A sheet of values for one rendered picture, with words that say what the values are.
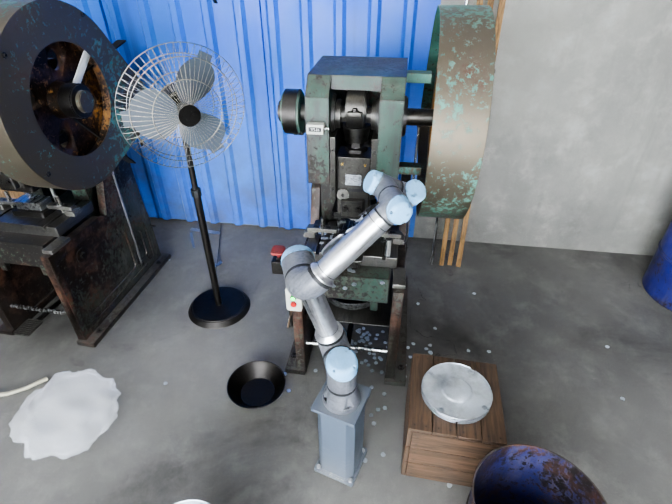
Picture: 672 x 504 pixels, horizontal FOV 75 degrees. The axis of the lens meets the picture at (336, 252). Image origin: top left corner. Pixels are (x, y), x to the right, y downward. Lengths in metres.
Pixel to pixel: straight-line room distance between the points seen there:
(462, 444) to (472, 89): 1.32
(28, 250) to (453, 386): 2.24
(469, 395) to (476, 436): 0.17
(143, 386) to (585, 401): 2.30
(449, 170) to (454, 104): 0.22
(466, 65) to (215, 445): 1.91
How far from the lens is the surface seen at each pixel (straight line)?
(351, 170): 1.96
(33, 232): 2.87
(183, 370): 2.65
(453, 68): 1.59
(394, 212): 1.25
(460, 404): 1.97
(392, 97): 1.81
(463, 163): 1.59
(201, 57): 2.19
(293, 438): 2.28
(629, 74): 3.36
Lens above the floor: 1.92
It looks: 35 degrees down
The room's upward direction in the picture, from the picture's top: straight up
